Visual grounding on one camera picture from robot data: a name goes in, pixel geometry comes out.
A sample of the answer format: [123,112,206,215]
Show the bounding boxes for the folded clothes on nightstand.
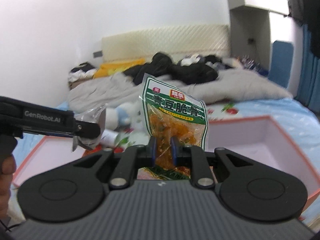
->
[68,62,98,83]

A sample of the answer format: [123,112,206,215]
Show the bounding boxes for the pink box with white interior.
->
[206,115,319,210]

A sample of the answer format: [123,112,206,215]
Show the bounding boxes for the green bean snack packet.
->
[139,74,208,179]

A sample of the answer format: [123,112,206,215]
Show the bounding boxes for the pink box lid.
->
[12,137,85,187]

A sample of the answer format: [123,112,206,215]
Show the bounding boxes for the black clothes pile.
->
[123,52,222,85]

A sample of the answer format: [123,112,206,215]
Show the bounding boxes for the cream padded headboard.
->
[101,24,231,62]

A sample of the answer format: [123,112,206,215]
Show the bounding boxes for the white blue plush toy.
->
[105,101,141,131]

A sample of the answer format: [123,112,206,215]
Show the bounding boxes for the grey duvet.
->
[67,69,293,113]

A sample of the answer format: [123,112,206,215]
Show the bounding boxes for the grey wall cabinet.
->
[228,0,289,70]

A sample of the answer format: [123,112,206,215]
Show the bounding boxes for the person's left hand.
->
[0,155,16,219]

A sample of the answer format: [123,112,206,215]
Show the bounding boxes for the clear silver snack packet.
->
[72,105,106,152]

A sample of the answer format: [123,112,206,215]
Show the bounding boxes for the blue chair back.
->
[268,40,294,88]

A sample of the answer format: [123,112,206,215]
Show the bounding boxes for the blue curtain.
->
[296,24,319,113]

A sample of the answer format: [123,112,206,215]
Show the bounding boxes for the white spray can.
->
[100,129,119,148]

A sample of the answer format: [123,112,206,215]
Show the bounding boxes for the yellow pillow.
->
[93,58,145,79]

